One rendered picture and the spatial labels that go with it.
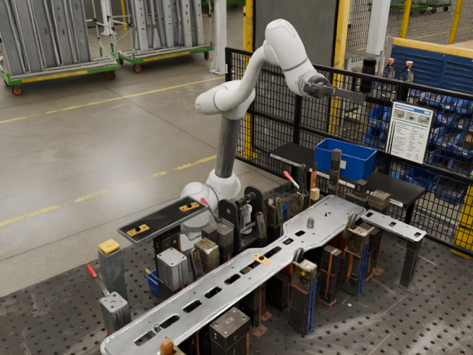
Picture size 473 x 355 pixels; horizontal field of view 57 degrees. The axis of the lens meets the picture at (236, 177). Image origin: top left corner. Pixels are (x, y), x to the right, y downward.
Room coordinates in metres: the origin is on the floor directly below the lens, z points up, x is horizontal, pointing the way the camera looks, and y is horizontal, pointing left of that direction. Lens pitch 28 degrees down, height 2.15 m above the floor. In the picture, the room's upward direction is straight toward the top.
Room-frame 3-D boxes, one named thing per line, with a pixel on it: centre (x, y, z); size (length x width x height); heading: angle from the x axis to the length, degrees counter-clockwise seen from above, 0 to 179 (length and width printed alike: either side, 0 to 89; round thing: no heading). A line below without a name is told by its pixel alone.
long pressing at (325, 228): (1.43, -0.09, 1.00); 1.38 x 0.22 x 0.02; 135
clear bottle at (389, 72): (2.31, -0.81, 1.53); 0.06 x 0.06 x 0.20
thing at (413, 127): (2.11, -0.89, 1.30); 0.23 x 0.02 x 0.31; 45
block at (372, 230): (1.70, -0.61, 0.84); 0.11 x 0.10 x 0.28; 45
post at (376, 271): (1.75, -0.68, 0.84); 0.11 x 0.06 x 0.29; 45
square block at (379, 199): (1.89, -0.72, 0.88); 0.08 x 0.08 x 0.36; 45
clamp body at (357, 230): (1.60, -0.54, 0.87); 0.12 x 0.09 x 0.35; 45
